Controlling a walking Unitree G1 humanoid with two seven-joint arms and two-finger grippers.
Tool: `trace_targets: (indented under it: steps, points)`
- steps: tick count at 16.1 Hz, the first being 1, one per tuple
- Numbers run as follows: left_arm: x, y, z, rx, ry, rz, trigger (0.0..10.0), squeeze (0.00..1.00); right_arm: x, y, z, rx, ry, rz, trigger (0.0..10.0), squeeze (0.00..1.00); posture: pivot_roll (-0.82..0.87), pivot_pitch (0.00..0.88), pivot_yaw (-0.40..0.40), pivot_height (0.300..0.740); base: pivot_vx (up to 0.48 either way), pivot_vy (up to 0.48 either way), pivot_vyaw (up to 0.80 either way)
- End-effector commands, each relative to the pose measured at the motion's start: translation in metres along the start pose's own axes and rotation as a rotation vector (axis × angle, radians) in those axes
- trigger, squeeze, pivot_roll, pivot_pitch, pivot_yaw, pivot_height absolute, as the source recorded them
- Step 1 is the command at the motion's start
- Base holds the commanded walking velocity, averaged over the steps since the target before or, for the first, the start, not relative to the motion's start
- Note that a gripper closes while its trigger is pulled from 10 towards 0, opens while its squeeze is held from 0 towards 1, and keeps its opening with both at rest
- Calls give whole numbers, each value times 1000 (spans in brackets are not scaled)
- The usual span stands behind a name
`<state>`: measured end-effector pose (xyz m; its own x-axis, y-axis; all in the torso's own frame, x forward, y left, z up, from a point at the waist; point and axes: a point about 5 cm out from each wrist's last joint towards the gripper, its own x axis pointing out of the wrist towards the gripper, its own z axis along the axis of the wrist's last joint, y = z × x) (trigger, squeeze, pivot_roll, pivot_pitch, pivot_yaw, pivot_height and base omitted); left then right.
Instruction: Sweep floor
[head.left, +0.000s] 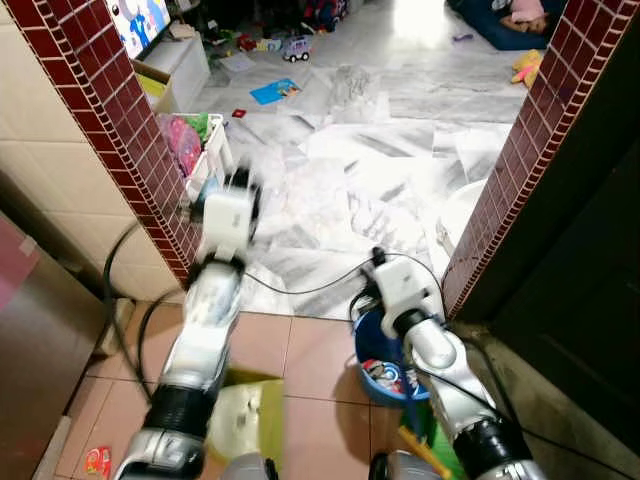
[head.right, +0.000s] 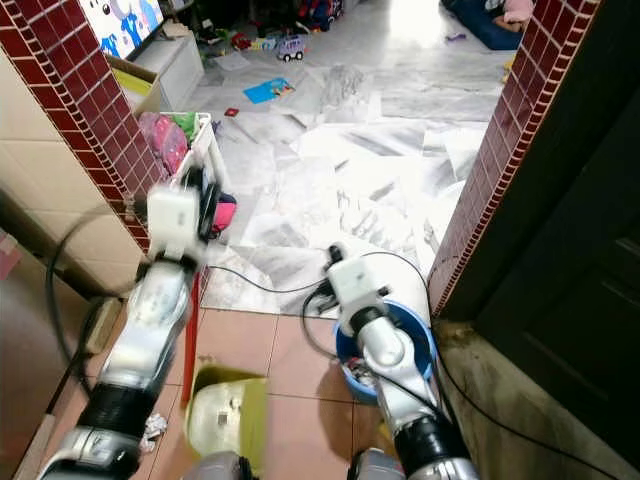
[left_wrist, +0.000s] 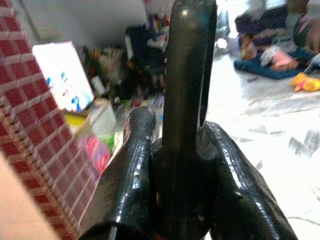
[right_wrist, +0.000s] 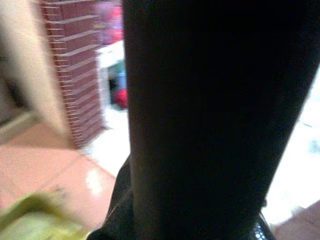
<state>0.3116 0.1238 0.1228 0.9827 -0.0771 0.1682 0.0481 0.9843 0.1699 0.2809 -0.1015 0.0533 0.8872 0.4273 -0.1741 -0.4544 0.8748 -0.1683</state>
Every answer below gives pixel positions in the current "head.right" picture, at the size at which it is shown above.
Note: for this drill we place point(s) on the blue plastic bucket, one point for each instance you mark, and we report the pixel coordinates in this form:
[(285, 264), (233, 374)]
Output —
[(415, 345)]

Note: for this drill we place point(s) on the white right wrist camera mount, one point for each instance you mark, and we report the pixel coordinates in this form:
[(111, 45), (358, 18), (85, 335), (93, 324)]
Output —
[(360, 285)]

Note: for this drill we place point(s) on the white basket with toys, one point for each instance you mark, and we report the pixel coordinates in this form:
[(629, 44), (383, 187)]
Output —
[(175, 145)]

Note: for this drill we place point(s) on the white television cabinet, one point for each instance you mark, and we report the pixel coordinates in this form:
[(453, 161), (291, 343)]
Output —
[(175, 70)]

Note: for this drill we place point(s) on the lying person in pink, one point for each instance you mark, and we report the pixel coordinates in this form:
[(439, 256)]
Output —
[(518, 12)]

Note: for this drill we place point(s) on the white toy car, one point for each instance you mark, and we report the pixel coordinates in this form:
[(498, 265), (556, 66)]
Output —
[(292, 48)]

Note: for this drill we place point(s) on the pink toy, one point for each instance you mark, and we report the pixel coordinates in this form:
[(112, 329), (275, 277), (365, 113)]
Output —
[(225, 213)]

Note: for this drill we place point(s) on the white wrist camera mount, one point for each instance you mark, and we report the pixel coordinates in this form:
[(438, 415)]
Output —
[(360, 285), (175, 218)]

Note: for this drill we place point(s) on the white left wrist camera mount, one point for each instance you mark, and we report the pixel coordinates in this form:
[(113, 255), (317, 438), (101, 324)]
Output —
[(175, 218)]

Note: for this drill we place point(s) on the yellow plush toy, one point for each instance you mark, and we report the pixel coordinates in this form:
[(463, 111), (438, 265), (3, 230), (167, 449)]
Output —
[(510, 68)]

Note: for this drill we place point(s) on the crumpled white paper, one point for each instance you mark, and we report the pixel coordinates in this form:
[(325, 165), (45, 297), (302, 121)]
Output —
[(153, 428)]

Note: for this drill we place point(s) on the red blue toy bag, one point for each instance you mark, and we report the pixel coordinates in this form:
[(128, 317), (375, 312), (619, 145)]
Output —
[(317, 12)]

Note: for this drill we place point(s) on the blue picture book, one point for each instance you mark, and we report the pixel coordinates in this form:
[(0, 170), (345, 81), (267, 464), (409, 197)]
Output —
[(268, 91)]

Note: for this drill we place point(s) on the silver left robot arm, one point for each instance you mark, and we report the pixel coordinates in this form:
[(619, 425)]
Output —
[(150, 340)]

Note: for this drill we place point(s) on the small red floor piece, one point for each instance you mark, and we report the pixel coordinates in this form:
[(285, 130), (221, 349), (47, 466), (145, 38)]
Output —
[(230, 111)]

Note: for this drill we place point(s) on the dark blue floor mat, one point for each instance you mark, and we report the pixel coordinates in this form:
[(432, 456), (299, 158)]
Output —
[(470, 22)]

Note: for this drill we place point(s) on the brown cabinet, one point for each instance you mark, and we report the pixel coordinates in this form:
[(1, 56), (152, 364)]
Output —
[(30, 370)]

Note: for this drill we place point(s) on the small purple floor piece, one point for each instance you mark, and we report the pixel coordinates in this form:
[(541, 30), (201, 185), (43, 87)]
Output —
[(455, 37)]

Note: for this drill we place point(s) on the dark wooden door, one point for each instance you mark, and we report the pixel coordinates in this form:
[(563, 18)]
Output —
[(560, 250)]

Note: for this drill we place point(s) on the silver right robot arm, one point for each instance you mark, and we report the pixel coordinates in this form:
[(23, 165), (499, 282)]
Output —
[(405, 385)]

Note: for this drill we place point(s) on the grey robot body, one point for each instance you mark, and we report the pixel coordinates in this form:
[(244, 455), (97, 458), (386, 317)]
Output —
[(370, 468)]

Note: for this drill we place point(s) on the flat screen television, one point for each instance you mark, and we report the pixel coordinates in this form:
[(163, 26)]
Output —
[(120, 25)]

